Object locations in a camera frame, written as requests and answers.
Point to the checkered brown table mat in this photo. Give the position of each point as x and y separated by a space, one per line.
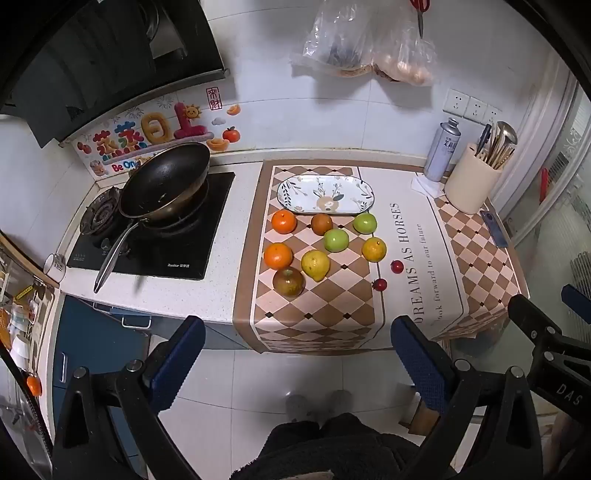
351 314

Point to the white mug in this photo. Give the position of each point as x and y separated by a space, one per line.
54 267

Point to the white paper towel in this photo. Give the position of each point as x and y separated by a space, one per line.
422 185

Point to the green apple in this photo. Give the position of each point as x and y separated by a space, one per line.
335 240
364 223

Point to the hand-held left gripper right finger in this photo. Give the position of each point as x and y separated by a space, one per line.
415 360

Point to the black gas stove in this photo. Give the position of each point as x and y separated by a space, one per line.
194 240

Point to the persimmon wall sticker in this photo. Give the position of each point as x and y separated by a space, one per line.
231 134

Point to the orange tangerine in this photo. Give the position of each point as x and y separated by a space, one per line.
278 256
283 221

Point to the white wall outlet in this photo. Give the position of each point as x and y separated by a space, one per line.
475 110
492 115
456 102

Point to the metal ladle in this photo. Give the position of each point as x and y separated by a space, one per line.
507 134

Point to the person's right forearm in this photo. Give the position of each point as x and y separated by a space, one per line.
570 443

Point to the glass sliding door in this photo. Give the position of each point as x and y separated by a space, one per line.
554 207

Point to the small red cherry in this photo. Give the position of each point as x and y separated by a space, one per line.
396 266
379 284

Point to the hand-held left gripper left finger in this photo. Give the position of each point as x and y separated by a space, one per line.
178 360

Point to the clear plastic bag dark contents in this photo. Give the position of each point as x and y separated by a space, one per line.
337 41

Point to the large yellow citrus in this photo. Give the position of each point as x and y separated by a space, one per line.
316 265

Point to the black range hood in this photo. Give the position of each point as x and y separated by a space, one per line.
92 55

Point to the clear plastic bag of eggs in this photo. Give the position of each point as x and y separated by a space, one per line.
406 55

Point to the grey slipper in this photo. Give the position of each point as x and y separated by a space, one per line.
300 407
338 404

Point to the red seal wall sticker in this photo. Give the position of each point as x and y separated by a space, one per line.
214 97

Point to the blue peeler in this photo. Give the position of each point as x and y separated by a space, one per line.
493 228

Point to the white spray can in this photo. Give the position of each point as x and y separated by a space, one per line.
441 152

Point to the person's legs in black pants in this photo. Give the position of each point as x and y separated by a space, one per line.
323 452

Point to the colourful lettered wall sticker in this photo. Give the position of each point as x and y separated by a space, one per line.
152 129

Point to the brown cardboard piece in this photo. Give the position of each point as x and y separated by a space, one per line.
425 417

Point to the yellow orange with stem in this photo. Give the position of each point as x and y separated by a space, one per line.
374 249

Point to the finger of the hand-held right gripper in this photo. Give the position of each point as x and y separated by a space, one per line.
561 360
577 299

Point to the dark brownish orange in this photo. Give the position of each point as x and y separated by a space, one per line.
322 224

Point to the small orange ornament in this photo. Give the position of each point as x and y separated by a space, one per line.
33 386

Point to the bundle of chopsticks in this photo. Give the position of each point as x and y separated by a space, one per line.
497 154

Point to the floral oval plate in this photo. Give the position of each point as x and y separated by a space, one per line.
323 191

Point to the gold ingot wall sticker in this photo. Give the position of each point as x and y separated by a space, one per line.
217 144

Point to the red object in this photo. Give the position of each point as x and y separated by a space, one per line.
544 184

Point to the red brown apple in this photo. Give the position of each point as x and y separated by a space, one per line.
288 281

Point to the beige utensil holder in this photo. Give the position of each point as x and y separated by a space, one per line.
471 184

